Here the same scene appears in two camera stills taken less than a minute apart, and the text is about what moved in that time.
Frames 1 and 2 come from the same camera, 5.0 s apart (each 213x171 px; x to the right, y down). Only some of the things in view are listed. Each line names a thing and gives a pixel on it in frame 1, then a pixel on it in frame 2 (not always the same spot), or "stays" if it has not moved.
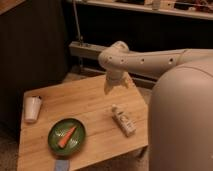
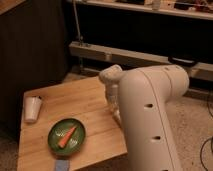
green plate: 61,128 stays
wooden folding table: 88,103 stays
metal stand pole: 80,37 stays
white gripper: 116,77 to 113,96
